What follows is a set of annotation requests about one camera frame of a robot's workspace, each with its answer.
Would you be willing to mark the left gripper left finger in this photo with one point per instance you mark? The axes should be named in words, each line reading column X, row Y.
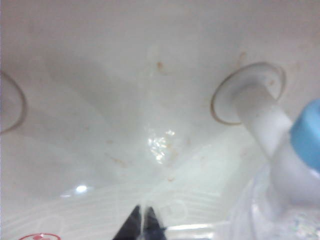
column 131, row 227

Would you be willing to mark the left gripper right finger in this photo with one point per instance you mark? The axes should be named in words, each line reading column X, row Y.
column 153, row 228

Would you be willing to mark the clear plastic mug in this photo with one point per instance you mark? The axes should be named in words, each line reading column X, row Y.
column 250, row 220

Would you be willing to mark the white water dispenser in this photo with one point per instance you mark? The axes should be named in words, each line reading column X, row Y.
column 100, row 75

